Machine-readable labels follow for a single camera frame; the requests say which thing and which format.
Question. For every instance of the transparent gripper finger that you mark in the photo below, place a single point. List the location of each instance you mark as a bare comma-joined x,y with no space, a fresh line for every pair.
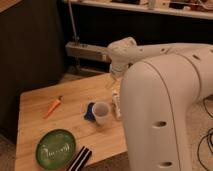
110,82

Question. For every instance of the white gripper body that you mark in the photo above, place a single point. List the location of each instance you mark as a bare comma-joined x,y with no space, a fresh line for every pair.
116,71

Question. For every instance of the white bottle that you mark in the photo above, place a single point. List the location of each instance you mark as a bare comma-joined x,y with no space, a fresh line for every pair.
116,102

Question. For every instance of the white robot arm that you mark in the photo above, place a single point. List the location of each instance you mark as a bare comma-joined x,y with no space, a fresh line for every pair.
159,83

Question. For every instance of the translucent plastic cup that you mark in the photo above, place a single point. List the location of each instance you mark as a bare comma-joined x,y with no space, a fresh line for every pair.
101,110

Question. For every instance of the blue cloth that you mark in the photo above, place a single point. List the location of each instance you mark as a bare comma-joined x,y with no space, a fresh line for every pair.
89,114

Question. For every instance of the grey metal beam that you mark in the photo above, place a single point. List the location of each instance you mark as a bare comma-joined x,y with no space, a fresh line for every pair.
87,51

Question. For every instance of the orange toy carrot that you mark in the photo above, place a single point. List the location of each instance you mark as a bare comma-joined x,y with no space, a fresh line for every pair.
53,106

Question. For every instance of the metal pole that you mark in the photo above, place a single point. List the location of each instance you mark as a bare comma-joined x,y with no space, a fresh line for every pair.
75,36

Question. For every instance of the black white striped object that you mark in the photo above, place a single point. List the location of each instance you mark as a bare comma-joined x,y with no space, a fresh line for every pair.
80,159

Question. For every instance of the green plate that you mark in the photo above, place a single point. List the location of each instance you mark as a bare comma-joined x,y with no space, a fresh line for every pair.
55,150

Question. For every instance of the dark cabinet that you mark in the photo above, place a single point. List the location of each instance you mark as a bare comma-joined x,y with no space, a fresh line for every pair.
31,55

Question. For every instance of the white shelf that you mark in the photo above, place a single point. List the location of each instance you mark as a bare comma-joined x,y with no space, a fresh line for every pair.
149,8

